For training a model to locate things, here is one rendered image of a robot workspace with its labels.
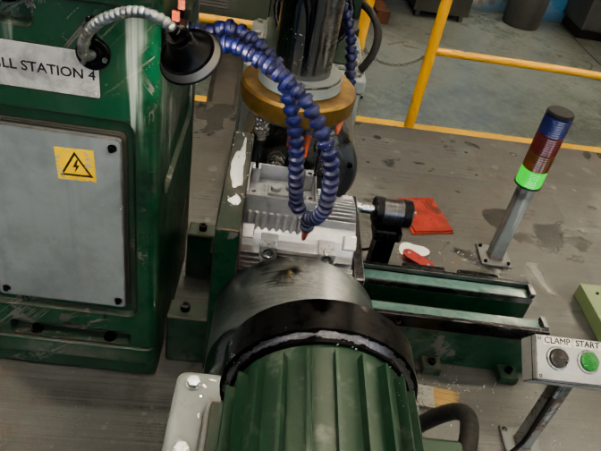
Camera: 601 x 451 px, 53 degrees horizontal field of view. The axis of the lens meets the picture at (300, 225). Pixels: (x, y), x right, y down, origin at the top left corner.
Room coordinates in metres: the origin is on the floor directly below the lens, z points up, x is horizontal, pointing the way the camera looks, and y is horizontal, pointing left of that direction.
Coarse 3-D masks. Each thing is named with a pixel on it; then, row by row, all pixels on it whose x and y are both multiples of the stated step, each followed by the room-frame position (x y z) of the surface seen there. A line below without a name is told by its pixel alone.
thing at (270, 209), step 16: (256, 176) 0.90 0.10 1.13; (272, 176) 0.92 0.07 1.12; (304, 176) 0.93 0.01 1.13; (256, 192) 0.83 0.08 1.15; (272, 192) 0.87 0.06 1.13; (304, 192) 0.90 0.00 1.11; (256, 208) 0.82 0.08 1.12; (272, 208) 0.83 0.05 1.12; (288, 208) 0.83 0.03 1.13; (256, 224) 0.82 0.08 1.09; (272, 224) 0.83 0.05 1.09; (288, 224) 0.83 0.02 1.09
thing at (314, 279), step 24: (264, 264) 0.65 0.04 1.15; (288, 264) 0.65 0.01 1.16; (312, 264) 0.66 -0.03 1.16; (240, 288) 0.62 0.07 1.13; (264, 288) 0.60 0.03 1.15; (288, 288) 0.60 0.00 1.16; (312, 288) 0.61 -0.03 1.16; (336, 288) 0.63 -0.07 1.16; (360, 288) 0.67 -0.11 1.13; (216, 312) 0.61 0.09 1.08; (240, 312) 0.57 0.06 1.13; (216, 336) 0.55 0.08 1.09; (216, 360) 0.51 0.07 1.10
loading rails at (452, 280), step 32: (384, 288) 0.94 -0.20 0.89; (416, 288) 0.94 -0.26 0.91; (448, 288) 0.95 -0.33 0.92; (480, 288) 0.97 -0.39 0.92; (512, 288) 0.99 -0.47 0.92; (416, 320) 0.84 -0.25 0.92; (448, 320) 0.85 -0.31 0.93; (480, 320) 0.86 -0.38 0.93; (512, 320) 0.89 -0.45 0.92; (544, 320) 0.90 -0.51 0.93; (416, 352) 0.84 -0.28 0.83; (448, 352) 0.85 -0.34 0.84; (480, 352) 0.86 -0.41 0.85; (512, 352) 0.86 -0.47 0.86
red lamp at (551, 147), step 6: (534, 138) 1.24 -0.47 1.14; (540, 138) 1.22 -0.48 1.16; (546, 138) 1.21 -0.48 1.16; (564, 138) 1.23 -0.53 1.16; (534, 144) 1.23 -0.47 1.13; (540, 144) 1.22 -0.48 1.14; (546, 144) 1.21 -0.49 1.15; (552, 144) 1.21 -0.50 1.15; (558, 144) 1.21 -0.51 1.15; (534, 150) 1.22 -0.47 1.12; (540, 150) 1.22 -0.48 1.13; (546, 150) 1.21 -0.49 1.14; (552, 150) 1.21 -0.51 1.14; (558, 150) 1.23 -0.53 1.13; (546, 156) 1.21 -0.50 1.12; (552, 156) 1.21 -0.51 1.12
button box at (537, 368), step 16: (528, 336) 0.71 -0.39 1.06; (544, 336) 0.69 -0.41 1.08; (560, 336) 0.70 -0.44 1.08; (528, 352) 0.69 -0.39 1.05; (544, 352) 0.67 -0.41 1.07; (576, 352) 0.68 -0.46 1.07; (592, 352) 0.69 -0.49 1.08; (528, 368) 0.67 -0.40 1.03; (544, 368) 0.65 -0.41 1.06; (576, 368) 0.66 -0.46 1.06; (560, 384) 0.66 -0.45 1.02; (576, 384) 0.65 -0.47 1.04; (592, 384) 0.65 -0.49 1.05
